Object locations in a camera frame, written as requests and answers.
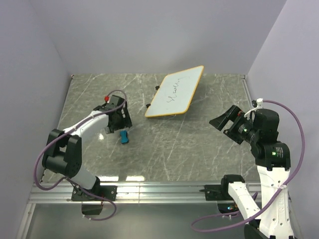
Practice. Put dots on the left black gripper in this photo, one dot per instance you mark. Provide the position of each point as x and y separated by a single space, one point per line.
125 122

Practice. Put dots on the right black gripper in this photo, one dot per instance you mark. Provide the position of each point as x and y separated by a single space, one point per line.
233 113

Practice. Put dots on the blue whiteboard eraser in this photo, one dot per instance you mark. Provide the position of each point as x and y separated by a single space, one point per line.
124 137

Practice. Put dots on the yellow framed whiteboard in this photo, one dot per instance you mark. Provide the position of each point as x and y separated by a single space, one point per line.
186 82

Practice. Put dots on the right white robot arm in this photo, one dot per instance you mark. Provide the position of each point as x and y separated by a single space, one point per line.
273 165

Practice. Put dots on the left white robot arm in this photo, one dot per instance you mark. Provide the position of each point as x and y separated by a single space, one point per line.
63 153

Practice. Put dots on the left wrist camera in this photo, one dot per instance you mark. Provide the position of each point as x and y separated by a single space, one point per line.
112 101

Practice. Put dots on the wire whiteboard stand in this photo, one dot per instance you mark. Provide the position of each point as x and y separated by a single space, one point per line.
163 103

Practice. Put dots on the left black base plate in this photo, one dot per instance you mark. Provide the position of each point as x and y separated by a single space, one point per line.
104 191

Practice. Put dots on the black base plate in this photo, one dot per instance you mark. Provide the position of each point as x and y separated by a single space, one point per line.
104 191
215 193

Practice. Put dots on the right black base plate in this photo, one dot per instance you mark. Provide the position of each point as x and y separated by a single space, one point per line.
215 193

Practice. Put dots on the aluminium mounting rail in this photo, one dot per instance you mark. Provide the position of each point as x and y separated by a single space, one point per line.
131 193

